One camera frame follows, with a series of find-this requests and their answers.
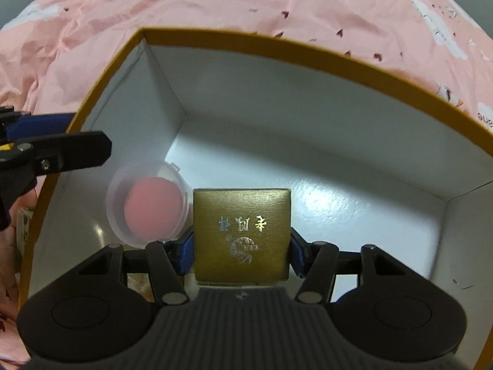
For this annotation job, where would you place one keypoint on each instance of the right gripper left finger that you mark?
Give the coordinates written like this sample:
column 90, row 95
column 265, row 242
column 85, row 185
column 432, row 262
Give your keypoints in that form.
column 168, row 262

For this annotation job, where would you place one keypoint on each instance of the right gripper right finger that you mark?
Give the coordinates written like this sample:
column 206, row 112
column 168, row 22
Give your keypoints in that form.
column 315, row 263

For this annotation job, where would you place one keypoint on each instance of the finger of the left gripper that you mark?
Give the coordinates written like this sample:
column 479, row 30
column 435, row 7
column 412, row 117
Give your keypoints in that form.
column 57, row 153
column 29, row 126

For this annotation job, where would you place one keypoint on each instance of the clear case pink sponge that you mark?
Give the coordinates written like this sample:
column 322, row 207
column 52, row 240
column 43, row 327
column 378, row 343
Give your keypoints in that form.
column 148, row 201

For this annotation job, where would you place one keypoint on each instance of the gold square jewellery box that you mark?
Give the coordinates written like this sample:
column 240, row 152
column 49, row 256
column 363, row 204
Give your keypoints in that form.
column 241, row 236

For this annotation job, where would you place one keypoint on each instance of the orange cardboard box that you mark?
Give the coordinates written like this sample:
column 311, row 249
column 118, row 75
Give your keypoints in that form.
column 368, row 157

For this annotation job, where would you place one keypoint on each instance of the pink printed bed duvet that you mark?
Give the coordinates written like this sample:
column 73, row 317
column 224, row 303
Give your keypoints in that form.
column 433, row 44

